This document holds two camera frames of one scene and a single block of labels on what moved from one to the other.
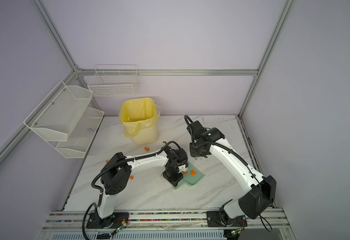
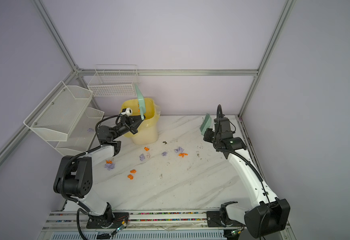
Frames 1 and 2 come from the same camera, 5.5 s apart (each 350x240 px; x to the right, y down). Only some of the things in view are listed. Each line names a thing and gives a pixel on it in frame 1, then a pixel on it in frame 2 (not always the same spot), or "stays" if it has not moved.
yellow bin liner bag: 137,113 stays
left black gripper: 174,181 -> 131,123
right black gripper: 192,152 -> 205,137
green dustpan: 191,177 -> 141,102
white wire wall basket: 109,80 stays
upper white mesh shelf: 57,117 stays
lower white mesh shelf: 81,135 stays
